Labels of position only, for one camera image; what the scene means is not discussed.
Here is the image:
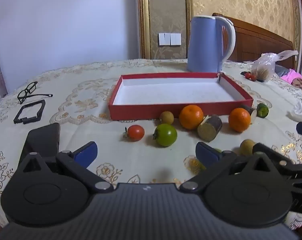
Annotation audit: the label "small flat black object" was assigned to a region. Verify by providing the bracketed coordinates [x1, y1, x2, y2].
[241, 71, 266, 83]

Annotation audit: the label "red cardboard box tray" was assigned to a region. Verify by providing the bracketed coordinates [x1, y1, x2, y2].
[108, 72, 254, 121]

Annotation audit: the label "blue electric kettle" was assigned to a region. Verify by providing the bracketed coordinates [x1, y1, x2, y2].
[186, 15, 236, 73]

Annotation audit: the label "green lime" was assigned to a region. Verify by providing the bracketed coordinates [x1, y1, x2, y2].
[256, 103, 269, 118]

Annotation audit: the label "small sugarcane piece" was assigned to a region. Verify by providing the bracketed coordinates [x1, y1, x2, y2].
[241, 104, 258, 125]

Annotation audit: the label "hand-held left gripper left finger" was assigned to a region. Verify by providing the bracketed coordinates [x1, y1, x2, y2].
[17, 141, 114, 193]

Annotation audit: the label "black rectangular plastic frame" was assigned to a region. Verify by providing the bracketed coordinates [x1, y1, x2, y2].
[13, 99, 46, 125]

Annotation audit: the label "small yellow round fruit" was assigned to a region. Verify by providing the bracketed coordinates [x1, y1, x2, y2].
[239, 139, 256, 156]
[159, 111, 175, 125]

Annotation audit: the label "pink cloth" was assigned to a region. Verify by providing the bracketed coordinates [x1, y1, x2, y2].
[281, 69, 302, 90]

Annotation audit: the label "cream embroidered tablecloth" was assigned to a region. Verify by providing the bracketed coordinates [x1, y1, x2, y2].
[0, 59, 302, 230]

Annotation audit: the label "white wall switch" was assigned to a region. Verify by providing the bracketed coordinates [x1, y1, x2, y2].
[158, 32, 182, 46]

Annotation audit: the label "green tomato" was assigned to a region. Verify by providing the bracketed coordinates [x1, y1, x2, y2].
[153, 123, 178, 147]

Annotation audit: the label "clear plastic bag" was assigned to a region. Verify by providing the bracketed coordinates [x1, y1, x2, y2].
[251, 50, 299, 83]

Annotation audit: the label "white crumpled tissue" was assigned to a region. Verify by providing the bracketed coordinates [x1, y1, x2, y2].
[287, 102, 302, 125]

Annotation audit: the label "wooden bed headboard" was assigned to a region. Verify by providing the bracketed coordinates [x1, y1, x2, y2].
[212, 12, 294, 69]

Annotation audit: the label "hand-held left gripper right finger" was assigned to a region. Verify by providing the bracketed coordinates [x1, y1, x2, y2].
[180, 142, 289, 193]

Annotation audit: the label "black eyeglasses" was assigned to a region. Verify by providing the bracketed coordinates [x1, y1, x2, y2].
[17, 81, 53, 105]

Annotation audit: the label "golden wall frame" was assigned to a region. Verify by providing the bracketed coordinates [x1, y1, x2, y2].
[137, 0, 193, 60]

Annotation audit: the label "orange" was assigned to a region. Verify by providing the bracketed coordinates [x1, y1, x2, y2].
[179, 104, 204, 130]
[228, 108, 251, 133]

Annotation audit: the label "large sugarcane piece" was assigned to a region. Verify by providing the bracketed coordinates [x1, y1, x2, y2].
[197, 114, 223, 142]

